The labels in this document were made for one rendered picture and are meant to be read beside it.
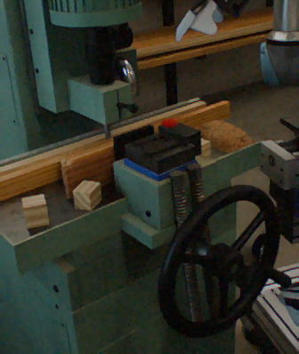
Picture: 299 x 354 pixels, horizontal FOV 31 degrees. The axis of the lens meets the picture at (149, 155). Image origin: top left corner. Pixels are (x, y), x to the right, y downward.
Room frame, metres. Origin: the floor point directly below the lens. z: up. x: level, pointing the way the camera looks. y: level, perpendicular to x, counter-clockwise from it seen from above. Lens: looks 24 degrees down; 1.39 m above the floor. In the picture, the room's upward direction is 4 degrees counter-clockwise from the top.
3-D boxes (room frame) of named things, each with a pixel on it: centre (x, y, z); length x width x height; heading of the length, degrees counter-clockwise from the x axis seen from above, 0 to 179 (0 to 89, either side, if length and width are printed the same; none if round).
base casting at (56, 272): (1.16, 0.16, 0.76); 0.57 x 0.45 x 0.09; 37
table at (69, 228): (0.98, 0.03, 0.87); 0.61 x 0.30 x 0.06; 127
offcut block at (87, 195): (0.87, 0.12, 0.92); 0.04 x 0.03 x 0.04; 157
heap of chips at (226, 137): (1.14, -0.16, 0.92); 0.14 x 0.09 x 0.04; 37
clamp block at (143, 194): (0.91, -0.03, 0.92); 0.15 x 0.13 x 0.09; 127
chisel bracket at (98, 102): (1.08, 0.10, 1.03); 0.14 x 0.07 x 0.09; 37
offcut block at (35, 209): (0.82, 0.20, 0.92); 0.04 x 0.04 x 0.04; 16
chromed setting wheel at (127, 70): (1.25, 0.06, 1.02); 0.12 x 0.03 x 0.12; 37
